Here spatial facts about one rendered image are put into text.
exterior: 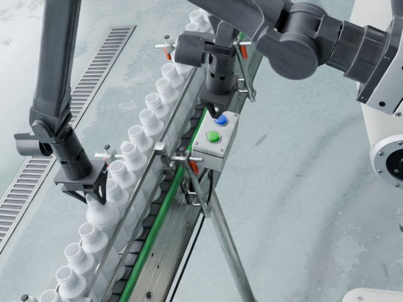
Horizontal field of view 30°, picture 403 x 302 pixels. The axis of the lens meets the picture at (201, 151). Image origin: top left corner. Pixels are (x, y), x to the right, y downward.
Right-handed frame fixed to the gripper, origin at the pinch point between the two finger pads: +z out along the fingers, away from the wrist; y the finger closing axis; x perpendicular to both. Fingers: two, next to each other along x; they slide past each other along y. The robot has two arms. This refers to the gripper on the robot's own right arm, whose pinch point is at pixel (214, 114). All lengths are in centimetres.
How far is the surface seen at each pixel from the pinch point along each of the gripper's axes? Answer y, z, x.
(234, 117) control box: -8.4, 7.8, 3.0
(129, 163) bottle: 11.5, 11.5, -16.5
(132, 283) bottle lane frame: 35.1, 22.7, -6.7
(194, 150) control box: 3.7, 9.5, -3.1
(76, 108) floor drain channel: -134, 163, -102
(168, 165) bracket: 4.0, 17.2, -9.1
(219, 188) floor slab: -83, 130, -11
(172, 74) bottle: -18.8, 9.2, -16.4
